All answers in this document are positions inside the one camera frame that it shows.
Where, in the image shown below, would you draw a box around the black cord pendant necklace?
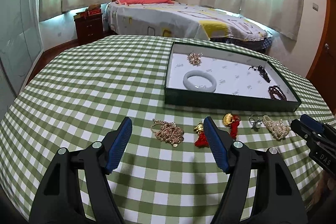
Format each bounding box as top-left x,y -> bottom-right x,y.
248,64 -> 272,84

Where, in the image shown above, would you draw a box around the red boxes on nightstand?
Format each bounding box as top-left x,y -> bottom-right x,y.
73,4 -> 101,19

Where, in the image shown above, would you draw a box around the dark wooden nightstand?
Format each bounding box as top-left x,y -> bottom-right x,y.
74,13 -> 104,44

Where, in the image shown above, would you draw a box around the dark green jewelry tray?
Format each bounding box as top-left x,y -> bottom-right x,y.
164,42 -> 302,113

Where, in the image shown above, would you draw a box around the white jade bangle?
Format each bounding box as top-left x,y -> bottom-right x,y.
183,70 -> 217,93

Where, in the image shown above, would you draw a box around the green checkered tablecloth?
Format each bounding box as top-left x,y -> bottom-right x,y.
0,35 -> 336,224

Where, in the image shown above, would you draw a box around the dark red bead bracelet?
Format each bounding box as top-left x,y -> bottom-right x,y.
268,85 -> 288,101

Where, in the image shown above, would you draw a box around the gold chain necklace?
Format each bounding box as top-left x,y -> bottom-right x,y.
150,118 -> 185,148

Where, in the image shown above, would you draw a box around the gold pendant red knot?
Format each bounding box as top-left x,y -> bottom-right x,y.
222,113 -> 241,140

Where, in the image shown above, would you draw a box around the white pearl necklace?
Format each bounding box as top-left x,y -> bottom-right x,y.
262,115 -> 292,141

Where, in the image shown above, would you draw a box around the bed with patterned sheet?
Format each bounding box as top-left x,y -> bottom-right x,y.
104,2 -> 273,52

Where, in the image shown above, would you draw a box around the frosted glass wardrobe door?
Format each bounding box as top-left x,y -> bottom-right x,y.
1,0 -> 43,118

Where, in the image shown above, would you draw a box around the silver pearl ring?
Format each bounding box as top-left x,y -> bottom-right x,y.
248,114 -> 263,130

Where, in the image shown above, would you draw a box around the rose gold chain bracelet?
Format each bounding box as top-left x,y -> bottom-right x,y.
187,52 -> 203,67

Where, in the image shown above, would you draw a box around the gold charm red tassel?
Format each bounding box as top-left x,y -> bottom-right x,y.
194,122 -> 209,148

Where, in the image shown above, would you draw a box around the wooden room door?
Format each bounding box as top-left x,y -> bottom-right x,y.
306,0 -> 335,101

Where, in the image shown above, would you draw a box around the pink pillow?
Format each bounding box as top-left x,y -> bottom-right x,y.
115,0 -> 174,5

